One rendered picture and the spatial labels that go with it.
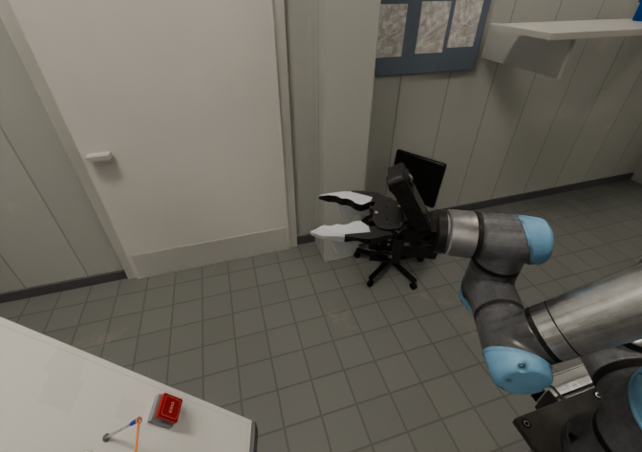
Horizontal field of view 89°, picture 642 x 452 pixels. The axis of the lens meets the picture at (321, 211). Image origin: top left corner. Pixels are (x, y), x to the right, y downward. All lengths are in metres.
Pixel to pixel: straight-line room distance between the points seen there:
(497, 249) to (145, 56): 1.95
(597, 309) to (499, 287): 0.14
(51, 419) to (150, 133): 1.71
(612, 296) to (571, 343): 0.07
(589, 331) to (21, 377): 0.89
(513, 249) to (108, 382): 0.82
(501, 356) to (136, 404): 0.73
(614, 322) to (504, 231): 0.16
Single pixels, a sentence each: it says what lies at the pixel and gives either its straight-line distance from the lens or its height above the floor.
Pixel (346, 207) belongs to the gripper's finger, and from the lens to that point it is 0.59.
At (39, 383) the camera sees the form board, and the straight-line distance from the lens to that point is 0.85.
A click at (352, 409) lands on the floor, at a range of 2.07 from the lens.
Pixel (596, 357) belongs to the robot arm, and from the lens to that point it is 0.81.
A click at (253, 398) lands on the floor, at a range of 2.12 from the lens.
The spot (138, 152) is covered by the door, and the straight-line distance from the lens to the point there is 2.33.
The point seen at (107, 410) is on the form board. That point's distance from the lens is 0.89.
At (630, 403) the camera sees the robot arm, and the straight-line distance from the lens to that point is 0.75.
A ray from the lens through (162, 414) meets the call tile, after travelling 0.91.
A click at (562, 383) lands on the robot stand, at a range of 1.10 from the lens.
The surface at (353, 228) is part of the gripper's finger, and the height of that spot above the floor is 1.58.
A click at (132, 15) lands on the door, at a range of 2.13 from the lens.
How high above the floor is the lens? 1.90
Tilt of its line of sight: 35 degrees down
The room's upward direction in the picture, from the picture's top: straight up
